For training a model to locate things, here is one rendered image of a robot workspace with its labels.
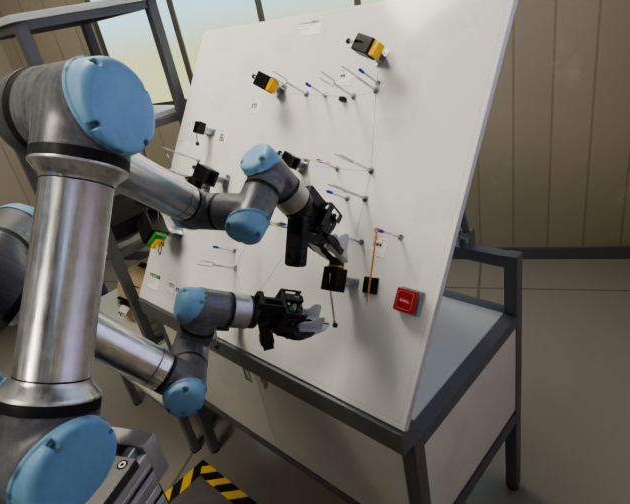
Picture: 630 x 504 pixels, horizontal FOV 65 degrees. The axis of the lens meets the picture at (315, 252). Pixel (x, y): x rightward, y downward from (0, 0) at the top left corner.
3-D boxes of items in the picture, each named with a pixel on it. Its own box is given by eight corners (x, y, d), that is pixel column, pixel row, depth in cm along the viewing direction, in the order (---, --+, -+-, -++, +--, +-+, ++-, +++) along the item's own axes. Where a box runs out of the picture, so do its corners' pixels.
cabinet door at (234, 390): (276, 448, 171) (249, 359, 153) (188, 388, 207) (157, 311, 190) (281, 444, 173) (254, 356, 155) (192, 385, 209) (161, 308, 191)
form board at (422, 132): (143, 296, 189) (138, 296, 187) (207, 33, 187) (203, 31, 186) (408, 431, 111) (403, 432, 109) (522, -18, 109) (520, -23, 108)
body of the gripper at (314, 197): (345, 217, 115) (318, 184, 107) (330, 248, 111) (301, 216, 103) (320, 216, 120) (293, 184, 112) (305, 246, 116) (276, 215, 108)
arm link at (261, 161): (230, 175, 97) (245, 143, 101) (263, 209, 105) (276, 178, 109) (260, 169, 93) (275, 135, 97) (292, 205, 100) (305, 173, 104)
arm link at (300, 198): (289, 204, 101) (262, 203, 106) (302, 218, 104) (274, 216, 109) (305, 175, 103) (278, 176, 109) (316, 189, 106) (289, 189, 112)
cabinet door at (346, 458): (412, 542, 135) (397, 440, 117) (276, 450, 171) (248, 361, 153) (418, 534, 136) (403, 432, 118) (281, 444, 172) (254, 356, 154)
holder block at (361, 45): (364, 42, 134) (343, 26, 127) (393, 53, 127) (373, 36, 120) (355, 58, 135) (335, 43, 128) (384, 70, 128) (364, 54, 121)
